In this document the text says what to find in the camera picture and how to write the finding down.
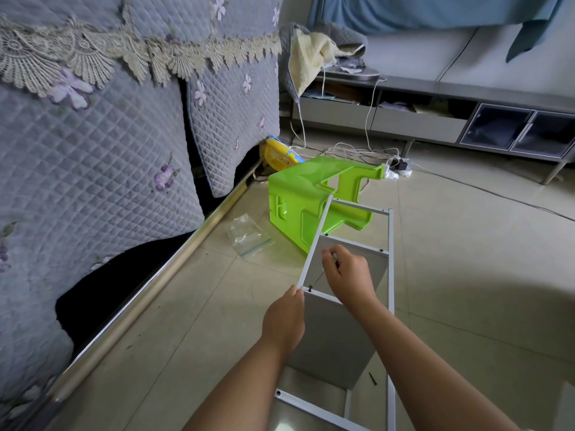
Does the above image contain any person's left hand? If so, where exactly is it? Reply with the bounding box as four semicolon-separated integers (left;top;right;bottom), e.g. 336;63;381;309
261;284;307;357

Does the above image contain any person's right hand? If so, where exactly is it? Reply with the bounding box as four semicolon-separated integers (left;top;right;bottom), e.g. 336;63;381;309
322;244;379;312

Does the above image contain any white metal frame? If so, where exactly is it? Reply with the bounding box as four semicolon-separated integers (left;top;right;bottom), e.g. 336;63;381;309
272;195;398;431

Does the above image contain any clear plastic screw bag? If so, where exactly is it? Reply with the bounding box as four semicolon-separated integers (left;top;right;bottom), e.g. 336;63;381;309
223;213;275;259

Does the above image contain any person's right forearm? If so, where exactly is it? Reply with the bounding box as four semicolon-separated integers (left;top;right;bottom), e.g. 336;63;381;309
355;296;522;431

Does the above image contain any person's left forearm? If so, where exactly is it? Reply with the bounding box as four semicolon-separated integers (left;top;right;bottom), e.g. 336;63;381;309
184;341;293;431

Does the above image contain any green plastic stool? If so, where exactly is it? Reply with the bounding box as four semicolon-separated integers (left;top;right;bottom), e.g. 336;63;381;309
268;155;389;255

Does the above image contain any white power strip with plugs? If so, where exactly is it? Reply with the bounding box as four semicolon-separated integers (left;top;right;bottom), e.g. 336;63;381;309
386;154;414;178

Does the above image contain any yellow plastic basket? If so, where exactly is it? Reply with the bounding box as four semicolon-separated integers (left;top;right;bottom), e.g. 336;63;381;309
259;136;305;173

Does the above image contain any grey marble TV cabinet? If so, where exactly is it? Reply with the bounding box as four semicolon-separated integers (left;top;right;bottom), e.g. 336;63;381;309
286;71;575;185

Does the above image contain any pile of pale cloth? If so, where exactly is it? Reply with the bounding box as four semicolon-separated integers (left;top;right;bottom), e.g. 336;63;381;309
283;22;368;98

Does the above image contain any grey textured furniture cover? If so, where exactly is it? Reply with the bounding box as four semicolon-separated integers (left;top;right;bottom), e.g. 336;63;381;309
0;0;284;418

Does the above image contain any blue cloth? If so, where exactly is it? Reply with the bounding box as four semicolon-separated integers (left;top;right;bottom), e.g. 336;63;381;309
310;0;569;63

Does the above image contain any tangle of white cables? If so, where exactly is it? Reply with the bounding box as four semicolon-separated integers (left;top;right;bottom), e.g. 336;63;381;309
286;62;414;180

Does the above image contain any chrome metal base rail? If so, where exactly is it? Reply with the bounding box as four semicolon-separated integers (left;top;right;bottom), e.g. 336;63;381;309
45;161;262;405

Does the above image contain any long dark cable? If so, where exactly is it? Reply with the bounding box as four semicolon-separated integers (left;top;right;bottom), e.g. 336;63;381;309
411;164;575;223

